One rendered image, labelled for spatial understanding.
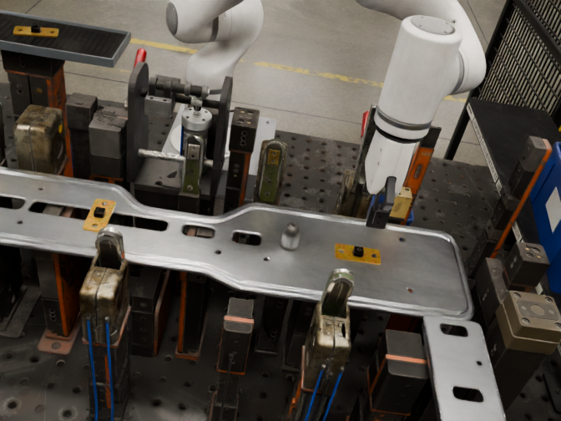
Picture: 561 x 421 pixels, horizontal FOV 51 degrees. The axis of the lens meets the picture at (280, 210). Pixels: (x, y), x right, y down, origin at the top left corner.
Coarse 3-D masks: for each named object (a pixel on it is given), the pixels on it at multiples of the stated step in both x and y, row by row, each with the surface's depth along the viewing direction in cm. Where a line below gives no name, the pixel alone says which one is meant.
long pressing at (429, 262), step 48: (0, 192) 104; (48, 192) 106; (96, 192) 108; (0, 240) 96; (48, 240) 97; (144, 240) 101; (192, 240) 102; (336, 240) 108; (384, 240) 110; (432, 240) 112; (240, 288) 96; (288, 288) 97; (384, 288) 101; (432, 288) 102
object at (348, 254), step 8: (336, 248) 106; (344, 248) 106; (352, 248) 107; (368, 248) 107; (336, 256) 104; (344, 256) 105; (352, 256) 105; (360, 256) 105; (368, 256) 106; (376, 264) 105
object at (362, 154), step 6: (372, 108) 104; (372, 114) 105; (366, 120) 108; (372, 120) 105; (366, 126) 107; (372, 126) 107; (366, 132) 107; (372, 132) 108; (366, 138) 107; (372, 138) 108; (366, 144) 108; (360, 150) 110; (366, 150) 110; (360, 156) 109; (360, 162) 110; (360, 168) 110; (354, 174) 112; (354, 180) 112; (354, 186) 112
